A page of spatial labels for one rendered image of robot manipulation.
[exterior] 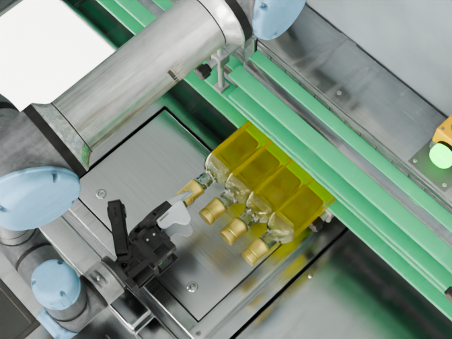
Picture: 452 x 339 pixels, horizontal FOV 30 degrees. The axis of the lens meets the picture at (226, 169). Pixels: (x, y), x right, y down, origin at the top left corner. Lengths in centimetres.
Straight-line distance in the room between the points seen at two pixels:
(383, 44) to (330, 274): 49
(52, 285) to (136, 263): 21
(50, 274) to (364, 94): 64
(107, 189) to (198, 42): 72
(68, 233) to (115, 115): 69
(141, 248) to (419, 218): 50
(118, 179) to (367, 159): 56
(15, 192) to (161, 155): 78
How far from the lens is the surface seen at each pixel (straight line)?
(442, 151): 147
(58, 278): 143
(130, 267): 157
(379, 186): 150
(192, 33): 113
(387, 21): 151
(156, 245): 156
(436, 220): 150
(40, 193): 108
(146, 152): 182
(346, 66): 159
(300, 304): 172
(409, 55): 153
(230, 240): 158
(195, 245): 173
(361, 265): 176
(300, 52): 160
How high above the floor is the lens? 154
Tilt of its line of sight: 17 degrees down
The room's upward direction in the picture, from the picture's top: 131 degrees counter-clockwise
